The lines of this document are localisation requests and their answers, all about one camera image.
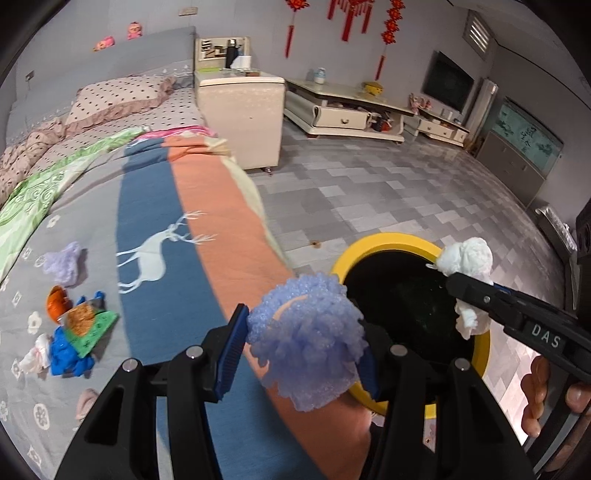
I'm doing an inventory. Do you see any pink dotted duvet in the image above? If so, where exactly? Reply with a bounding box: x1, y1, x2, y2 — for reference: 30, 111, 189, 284
0, 117, 65, 204

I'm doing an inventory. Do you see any small white tissue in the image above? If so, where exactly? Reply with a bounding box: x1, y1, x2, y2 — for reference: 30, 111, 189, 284
17, 332, 51, 374

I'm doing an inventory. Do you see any dotted bed sheet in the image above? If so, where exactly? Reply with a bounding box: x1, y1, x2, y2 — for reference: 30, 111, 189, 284
51, 88, 206, 158

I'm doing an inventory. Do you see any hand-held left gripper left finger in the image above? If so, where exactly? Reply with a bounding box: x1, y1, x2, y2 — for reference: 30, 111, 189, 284
54, 304, 251, 480

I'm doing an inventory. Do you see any fish tank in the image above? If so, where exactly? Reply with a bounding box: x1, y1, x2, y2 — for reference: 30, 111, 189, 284
492, 97, 564, 178

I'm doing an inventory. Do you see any red diamond tassel decoration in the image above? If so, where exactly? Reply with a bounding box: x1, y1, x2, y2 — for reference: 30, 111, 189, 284
328, 0, 375, 42

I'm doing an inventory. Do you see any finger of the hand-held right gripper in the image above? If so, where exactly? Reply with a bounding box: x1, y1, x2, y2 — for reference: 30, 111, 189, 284
492, 284, 578, 324
445, 272, 591, 384

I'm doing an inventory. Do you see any large white tissue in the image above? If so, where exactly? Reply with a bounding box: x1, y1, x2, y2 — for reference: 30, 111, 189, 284
434, 237, 495, 340

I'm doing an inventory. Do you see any small cream side cabinet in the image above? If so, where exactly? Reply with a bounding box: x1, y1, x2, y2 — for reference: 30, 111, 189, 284
413, 108, 471, 146

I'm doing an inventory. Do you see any black television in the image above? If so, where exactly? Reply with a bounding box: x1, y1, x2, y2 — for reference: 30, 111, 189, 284
422, 51, 475, 112

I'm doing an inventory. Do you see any orange tangerine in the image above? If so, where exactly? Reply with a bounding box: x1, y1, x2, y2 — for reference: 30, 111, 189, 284
46, 285, 74, 324

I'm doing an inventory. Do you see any cream bedside shelf unit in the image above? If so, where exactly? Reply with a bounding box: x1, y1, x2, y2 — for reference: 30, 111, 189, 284
194, 37, 252, 72

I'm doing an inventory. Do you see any grey tank cabinet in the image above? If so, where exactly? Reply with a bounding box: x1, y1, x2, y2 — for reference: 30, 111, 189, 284
475, 131, 548, 206

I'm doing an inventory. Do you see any green snack bag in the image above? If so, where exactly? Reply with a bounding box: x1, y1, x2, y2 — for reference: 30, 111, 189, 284
62, 298, 120, 358

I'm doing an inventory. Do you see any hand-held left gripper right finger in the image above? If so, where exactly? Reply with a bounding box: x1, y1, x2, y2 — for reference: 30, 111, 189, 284
358, 335, 539, 480

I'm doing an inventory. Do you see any yellow trash bin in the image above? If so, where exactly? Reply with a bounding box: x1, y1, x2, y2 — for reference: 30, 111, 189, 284
330, 233, 492, 418

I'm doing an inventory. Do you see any cream bedside cabinet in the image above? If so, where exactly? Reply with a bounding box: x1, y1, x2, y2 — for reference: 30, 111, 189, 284
194, 69, 286, 171

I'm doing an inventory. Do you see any pink dotted pillow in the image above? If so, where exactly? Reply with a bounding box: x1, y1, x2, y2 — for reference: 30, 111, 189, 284
65, 75, 178, 130

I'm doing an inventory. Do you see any long red knot decoration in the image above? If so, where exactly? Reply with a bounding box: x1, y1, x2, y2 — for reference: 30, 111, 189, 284
374, 0, 406, 81
285, 0, 310, 58

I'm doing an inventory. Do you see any louvred vent window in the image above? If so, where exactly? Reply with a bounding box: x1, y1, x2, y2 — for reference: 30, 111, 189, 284
464, 10, 492, 61

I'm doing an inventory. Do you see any cream television stand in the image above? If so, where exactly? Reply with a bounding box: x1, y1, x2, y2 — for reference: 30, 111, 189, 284
283, 78, 416, 145

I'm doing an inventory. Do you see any white standing air conditioner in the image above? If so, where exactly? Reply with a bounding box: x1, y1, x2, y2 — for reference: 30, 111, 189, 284
464, 78, 499, 153

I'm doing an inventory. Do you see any person's right hand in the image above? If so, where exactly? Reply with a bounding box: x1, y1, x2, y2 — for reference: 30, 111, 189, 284
521, 356, 591, 438

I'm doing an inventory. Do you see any pink paper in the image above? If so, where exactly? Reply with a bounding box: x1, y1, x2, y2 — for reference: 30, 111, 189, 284
75, 388, 100, 418

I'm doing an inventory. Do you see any pink striped cloth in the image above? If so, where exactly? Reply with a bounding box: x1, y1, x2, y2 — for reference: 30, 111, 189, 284
148, 128, 218, 140

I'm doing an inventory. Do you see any grey upholstered headboard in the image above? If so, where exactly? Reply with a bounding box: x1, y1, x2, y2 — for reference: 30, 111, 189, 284
7, 25, 197, 139

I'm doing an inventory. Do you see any light green quilt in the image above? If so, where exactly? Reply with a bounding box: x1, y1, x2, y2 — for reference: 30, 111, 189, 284
0, 127, 151, 282

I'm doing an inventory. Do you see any purple pompom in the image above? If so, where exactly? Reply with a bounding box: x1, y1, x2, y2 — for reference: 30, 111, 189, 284
37, 241, 86, 284
246, 272, 370, 412

